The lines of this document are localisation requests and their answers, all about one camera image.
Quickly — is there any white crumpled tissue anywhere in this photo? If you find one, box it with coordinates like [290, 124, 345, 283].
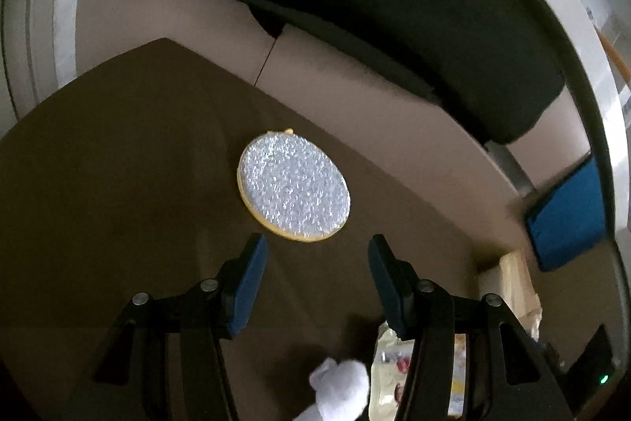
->
[295, 358, 370, 421]

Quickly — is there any round foil lid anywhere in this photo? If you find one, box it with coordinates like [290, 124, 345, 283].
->
[236, 129, 352, 243]

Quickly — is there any white countertop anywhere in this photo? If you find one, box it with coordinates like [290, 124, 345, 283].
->
[538, 0, 630, 235]

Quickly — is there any yellow striped snack wrapper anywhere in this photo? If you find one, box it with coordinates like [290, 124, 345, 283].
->
[368, 322, 467, 421]

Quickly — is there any trash bin with clear liner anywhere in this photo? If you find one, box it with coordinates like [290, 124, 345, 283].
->
[478, 250, 543, 342]

